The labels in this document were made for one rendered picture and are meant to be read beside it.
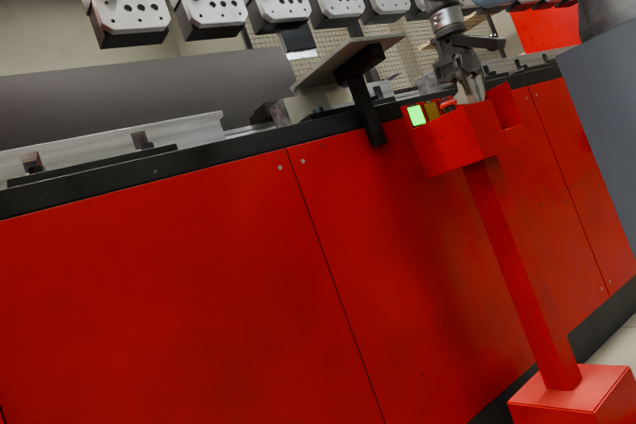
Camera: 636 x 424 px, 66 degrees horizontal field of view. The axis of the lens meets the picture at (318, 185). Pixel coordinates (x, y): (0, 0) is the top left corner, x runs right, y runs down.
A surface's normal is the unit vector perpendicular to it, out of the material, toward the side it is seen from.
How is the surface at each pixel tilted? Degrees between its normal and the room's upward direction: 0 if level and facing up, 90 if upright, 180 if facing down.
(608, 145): 90
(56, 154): 90
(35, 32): 90
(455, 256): 90
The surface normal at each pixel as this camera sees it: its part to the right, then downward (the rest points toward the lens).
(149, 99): 0.53, -0.24
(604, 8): -0.88, -0.03
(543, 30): -0.78, 0.25
